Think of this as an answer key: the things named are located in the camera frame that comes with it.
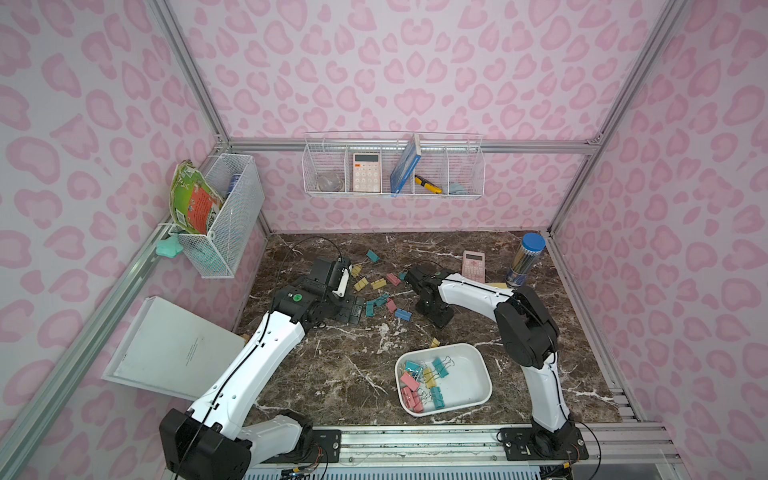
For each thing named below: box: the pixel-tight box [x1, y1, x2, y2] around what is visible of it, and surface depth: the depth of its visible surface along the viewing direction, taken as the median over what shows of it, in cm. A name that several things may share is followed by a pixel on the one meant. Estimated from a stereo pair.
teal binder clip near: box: [405, 361, 424, 377], surface depth 85 cm
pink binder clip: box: [400, 372, 424, 413], surface depth 80 cm
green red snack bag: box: [169, 160, 223, 235], surface depth 73 cm
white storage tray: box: [395, 343, 493, 417], surface depth 84 cm
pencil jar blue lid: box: [505, 232, 546, 288], surface depth 97 cm
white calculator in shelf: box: [352, 152, 380, 193], surface depth 97 cm
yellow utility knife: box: [414, 175, 443, 194], surface depth 100 cm
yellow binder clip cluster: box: [424, 367, 437, 389], surface depth 84 cm
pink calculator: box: [462, 250, 486, 283], surface depth 111 cm
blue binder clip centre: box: [395, 308, 413, 321], surface depth 98 cm
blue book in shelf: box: [390, 133, 422, 196], surface depth 90 cm
